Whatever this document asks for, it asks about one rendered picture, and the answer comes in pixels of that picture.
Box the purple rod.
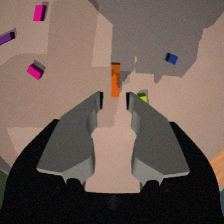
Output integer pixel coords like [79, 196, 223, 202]
[0, 32, 15, 45]

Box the orange rod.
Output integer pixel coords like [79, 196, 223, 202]
[111, 63, 120, 97]

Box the magenta rod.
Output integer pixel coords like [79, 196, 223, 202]
[33, 5, 47, 21]
[27, 64, 44, 80]

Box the small blue cube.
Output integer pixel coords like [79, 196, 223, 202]
[165, 53, 178, 65]

